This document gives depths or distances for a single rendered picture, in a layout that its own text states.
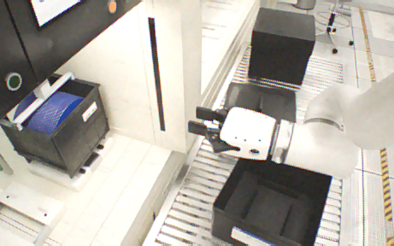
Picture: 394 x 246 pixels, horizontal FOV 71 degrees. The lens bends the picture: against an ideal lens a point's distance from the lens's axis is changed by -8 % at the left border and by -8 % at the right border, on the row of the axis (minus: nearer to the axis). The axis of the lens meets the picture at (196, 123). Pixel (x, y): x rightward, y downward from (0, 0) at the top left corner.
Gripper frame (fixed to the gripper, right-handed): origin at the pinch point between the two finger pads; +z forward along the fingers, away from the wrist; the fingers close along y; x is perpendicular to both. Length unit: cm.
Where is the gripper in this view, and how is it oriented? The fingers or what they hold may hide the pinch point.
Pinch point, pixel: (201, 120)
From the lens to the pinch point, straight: 62.8
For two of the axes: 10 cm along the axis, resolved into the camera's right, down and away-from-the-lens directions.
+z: -9.4, -2.4, 2.4
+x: 0.0, -7.1, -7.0
